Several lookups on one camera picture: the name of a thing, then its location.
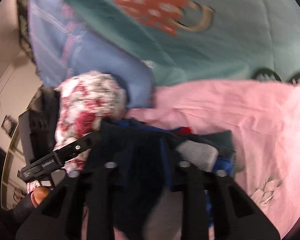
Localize dark navy bear pants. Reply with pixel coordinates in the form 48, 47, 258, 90
85, 118, 235, 239

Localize person's left hand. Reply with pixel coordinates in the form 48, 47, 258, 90
30, 186, 51, 208

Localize red floral pillow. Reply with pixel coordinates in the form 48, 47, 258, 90
26, 71, 128, 193

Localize blue folded garment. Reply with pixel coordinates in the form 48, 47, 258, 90
106, 119, 235, 231

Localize blue plaid pillow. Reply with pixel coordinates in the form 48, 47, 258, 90
28, 0, 154, 108

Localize pink floral bed sheet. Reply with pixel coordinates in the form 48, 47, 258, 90
81, 79, 300, 240

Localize teal heart-print quilt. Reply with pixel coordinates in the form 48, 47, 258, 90
65, 0, 300, 86

